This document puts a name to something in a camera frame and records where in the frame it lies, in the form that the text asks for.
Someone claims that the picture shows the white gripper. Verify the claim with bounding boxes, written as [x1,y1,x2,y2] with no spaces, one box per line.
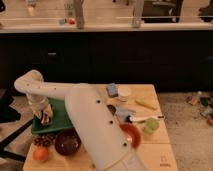
[26,94,53,117]

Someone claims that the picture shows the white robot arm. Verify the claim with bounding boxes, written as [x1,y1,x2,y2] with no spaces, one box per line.
[14,70,146,171]

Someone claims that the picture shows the green plastic tray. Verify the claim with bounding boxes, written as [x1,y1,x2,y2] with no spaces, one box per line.
[31,99,73,135]

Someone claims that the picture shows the black chair base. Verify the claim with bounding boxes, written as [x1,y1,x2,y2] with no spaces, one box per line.
[0,88,32,162]

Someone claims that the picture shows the bunch of dark grapes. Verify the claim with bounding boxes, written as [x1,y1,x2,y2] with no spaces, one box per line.
[33,134,55,147]

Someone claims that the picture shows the dark brown bowl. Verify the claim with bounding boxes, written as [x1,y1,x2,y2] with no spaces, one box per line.
[54,128,81,156]

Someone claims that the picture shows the orange fruit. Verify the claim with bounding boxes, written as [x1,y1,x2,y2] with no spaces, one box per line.
[33,146,49,162]

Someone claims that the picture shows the blue sponge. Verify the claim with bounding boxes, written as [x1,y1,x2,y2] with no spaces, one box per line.
[106,83,118,98]

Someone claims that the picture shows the grey blue cloth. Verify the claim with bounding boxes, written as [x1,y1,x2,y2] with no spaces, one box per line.
[115,108,136,122]

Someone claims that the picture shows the red object on counter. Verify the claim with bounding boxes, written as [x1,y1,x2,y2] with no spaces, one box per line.
[68,18,75,25]

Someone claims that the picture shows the red bowl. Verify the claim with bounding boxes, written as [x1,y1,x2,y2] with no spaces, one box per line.
[120,123,141,149]

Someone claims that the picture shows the green apple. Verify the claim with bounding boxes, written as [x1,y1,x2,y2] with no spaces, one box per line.
[143,118,159,134]

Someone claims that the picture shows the clutter pile on floor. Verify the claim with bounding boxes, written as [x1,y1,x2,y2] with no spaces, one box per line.
[186,91,213,127]

